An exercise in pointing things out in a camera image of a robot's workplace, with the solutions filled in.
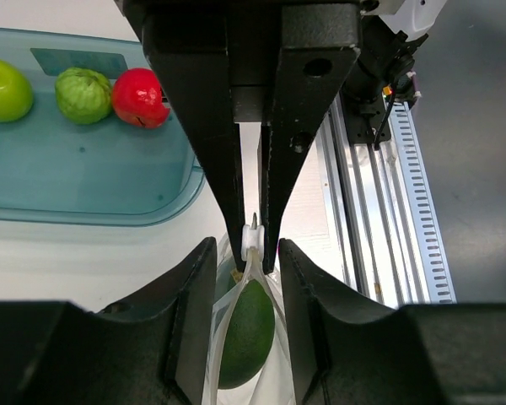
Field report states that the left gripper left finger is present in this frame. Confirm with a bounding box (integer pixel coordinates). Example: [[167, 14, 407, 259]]
[[0, 237, 218, 404]]

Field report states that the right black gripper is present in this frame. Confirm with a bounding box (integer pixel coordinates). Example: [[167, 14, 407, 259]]
[[117, 1, 361, 273]]

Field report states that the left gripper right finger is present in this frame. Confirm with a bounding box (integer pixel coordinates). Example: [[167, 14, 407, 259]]
[[279, 239, 506, 404]]

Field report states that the clear zip top bag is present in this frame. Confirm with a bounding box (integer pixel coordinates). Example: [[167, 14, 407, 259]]
[[202, 222, 295, 404]]

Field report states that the dark green avocado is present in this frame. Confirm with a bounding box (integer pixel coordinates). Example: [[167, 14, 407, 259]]
[[218, 279, 275, 390]]

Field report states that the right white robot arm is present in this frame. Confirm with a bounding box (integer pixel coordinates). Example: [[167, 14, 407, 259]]
[[117, 1, 444, 273]]

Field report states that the red apple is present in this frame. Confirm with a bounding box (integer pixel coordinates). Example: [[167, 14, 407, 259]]
[[111, 67, 170, 129]]

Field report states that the yellow-green bumpy fruit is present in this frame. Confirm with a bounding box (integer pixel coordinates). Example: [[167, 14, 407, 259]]
[[55, 67, 112, 125]]

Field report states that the teal plastic tray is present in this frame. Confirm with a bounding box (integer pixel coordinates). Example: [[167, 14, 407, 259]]
[[0, 28, 204, 226]]

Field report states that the green apple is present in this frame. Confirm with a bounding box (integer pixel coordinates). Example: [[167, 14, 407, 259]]
[[0, 60, 34, 123]]

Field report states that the white slotted cable duct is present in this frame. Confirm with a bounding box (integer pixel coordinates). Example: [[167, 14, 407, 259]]
[[390, 102, 456, 304]]

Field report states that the aluminium mounting rail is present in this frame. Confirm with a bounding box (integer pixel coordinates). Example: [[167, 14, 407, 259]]
[[317, 98, 430, 308]]

